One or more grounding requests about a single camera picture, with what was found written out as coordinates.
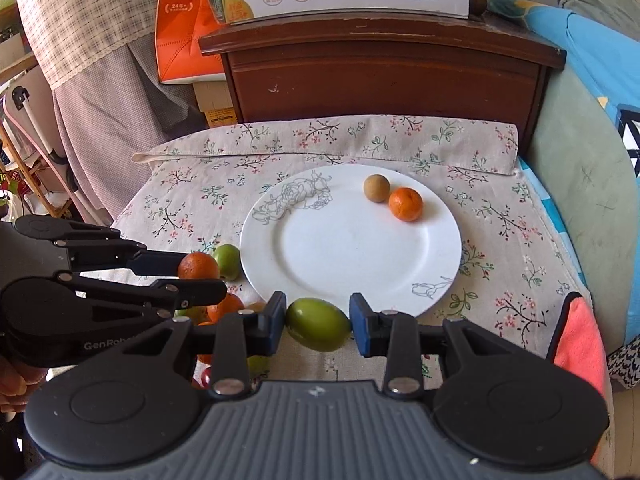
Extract beige gingham cloth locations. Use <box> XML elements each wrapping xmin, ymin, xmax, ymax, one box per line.
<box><xmin>10</xmin><ymin>0</ymin><xmax>168</xmax><ymax>91</ymax></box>

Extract person's left hand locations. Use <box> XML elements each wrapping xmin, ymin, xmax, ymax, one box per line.
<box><xmin>0</xmin><ymin>355</ymin><xmax>48</xmax><ymax>421</ymax></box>

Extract brown cardboard box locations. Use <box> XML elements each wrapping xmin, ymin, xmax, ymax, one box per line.
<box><xmin>192</xmin><ymin>80</ymin><xmax>238</xmax><ymax>128</ymax></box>

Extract black and white houndstooth cloth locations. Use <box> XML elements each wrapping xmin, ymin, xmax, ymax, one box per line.
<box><xmin>606</xmin><ymin>337</ymin><xmax>640</xmax><ymax>391</ymax></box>

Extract dark wooden headboard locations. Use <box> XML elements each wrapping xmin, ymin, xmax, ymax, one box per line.
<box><xmin>199</xmin><ymin>10</ymin><xmax>567</xmax><ymax>148</ymax></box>

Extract pink towel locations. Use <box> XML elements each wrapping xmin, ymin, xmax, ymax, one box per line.
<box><xmin>547</xmin><ymin>292</ymin><xmax>608</xmax><ymax>396</ymax></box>

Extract pink and white frame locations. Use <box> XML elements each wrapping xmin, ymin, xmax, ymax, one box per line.
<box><xmin>0</xmin><ymin>85</ymin><xmax>116</xmax><ymax>226</ymax></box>

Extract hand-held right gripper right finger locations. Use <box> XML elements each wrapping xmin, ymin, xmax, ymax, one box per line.
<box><xmin>348</xmin><ymin>292</ymin><xmax>506</xmax><ymax>397</ymax></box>

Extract green cushion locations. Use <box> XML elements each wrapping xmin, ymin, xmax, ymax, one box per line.
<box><xmin>527</xmin><ymin>65</ymin><xmax>640</xmax><ymax>351</ymax></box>

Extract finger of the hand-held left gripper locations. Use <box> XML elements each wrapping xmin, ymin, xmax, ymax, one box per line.
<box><xmin>14</xmin><ymin>215</ymin><xmax>188</xmax><ymax>279</ymax></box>
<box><xmin>55</xmin><ymin>270</ymin><xmax>229</xmax><ymax>319</ymax></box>

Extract lilac checkered cloth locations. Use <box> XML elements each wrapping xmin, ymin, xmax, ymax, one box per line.
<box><xmin>52</xmin><ymin>35</ymin><xmax>216</xmax><ymax>226</ymax></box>

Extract wooden rack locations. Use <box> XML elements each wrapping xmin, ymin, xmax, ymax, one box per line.
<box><xmin>0</xmin><ymin>120</ymin><xmax>76</xmax><ymax>221</ymax></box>

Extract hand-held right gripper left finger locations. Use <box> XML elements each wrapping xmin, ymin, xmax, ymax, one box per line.
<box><xmin>127</xmin><ymin>291</ymin><xmax>288</xmax><ymax>398</ymax></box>

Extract white floral plate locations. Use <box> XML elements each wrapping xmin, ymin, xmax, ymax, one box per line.
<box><xmin>239</xmin><ymin>164</ymin><xmax>462</xmax><ymax>318</ymax></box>

